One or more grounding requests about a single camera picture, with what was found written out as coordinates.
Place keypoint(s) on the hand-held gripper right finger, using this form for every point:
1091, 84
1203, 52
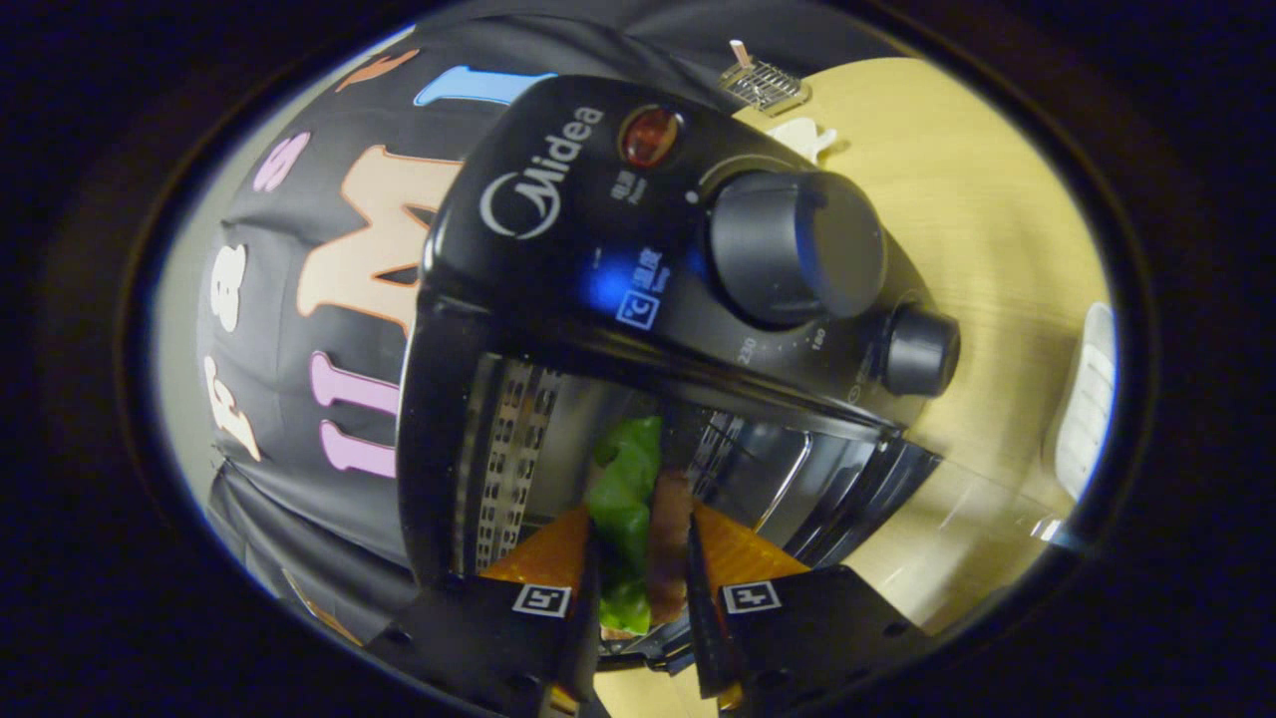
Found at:
703, 638

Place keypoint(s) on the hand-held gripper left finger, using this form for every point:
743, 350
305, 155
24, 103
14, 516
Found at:
558, 648

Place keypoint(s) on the pink-tipped stick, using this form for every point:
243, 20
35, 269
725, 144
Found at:
740, 53

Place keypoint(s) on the black toaster oven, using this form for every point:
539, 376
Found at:
558, 249

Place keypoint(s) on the white plate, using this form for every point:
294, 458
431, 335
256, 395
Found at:
1089, 399

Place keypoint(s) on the black backdrop cloth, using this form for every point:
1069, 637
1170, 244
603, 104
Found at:
299, 469

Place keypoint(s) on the lettuce sandwich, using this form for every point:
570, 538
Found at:
623, 499

